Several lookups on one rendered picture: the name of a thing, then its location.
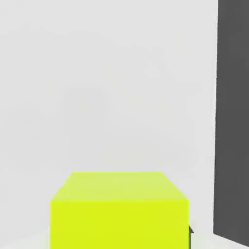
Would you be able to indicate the small yellow cube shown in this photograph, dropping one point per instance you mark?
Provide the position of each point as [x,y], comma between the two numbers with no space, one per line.
[119,219]

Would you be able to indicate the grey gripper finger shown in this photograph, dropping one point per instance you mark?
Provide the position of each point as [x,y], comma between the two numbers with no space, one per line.
[190,238]

